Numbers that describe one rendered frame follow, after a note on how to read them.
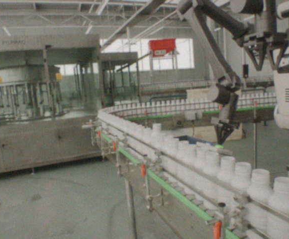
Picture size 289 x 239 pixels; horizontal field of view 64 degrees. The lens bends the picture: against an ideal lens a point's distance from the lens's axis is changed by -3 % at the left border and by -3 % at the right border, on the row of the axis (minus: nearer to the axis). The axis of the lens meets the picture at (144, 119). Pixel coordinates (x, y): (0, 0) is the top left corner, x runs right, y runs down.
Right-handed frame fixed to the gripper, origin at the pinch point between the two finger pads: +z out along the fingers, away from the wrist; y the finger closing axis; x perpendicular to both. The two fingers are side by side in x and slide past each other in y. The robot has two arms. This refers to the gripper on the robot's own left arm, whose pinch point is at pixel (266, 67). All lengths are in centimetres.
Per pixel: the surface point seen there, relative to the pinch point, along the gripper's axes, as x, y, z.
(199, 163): 11.1, -16.5, 27.4
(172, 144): 28.7, -16.5, 24.9
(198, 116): 183, 99, 41
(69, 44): 384, -18, -81
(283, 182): -16.2, -13.8, 24.8
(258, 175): -12.1, -16.6, 23.8
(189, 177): 16.3, -17.3, 33.5
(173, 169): 27.7, -17.2, 34.2
